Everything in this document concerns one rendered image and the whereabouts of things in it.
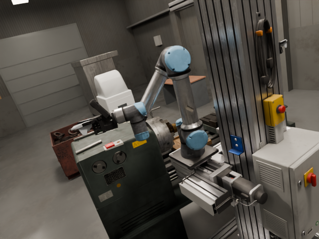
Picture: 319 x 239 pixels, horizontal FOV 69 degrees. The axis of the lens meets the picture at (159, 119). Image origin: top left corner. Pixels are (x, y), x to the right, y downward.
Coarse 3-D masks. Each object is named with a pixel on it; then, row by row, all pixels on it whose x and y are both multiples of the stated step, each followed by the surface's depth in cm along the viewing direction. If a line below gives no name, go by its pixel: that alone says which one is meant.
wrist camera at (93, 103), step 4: (92, 100) 110; (92, 104) 110; (96, 104) 110; (96, 108) 110; (100, 108) 111; (100, 112) 111; (104, 112) 111; (108, 112) 115; (104, 116) 111; (108, 116) 112
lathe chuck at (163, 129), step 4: (156, 116) 204; (152, 120) 195; (156, 120) 194; (156, 124) 191; (160, 124) 191; (164, 124) 192; (160, 128) 190; (164, 128) 190; (168, 128) 191; (160, 132) 188; (164, 132) 189; (168, 132) 190; (164, 136) 189; (168, 136) 190; (164, 140) 189; (168, 140) 191; (172, 140) 193; (164, 144) 190; (172, 144) 195; (164, 148) 193; (168, 148) 196
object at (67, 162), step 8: (64, 128) 465; (56, 136) 441; (64, 136) 468; (72, 136) 462; (56, 144) 441; (64, 144) 380; (56, 152) 377; (64, 152) 382; (72, 152) 388; (64, 160) 384; (72, 160) 391; (64, 168) 387; (72, 168) 393; (72, 176) 405
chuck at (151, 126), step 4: (148, 120) 197; (148, 124) 194; (152, 124) 191; (152, 128) 189; (156, 128) 189; (156, 132) 187; (156, 136) 187; (160, 136) 188; (160, 140) 188; (160, 144) 188; (160, 148) 190
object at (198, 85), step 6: (192, 78) 580; (198, 78) 561; (204, 78) 565; (168, 84) 658; (192, 84) 552; (198, 84) 561; (204, 84) 569; (162, 90) 655; (168, 90) 661; (192, 90) 555; (198, 90) 564; (204, 90) 572; (168, 96) 665; (174, 96) 675; (198, 96) 567; (204, 96) 575; (168, 102) 669; (198, 102) 571; (204, 102) 579
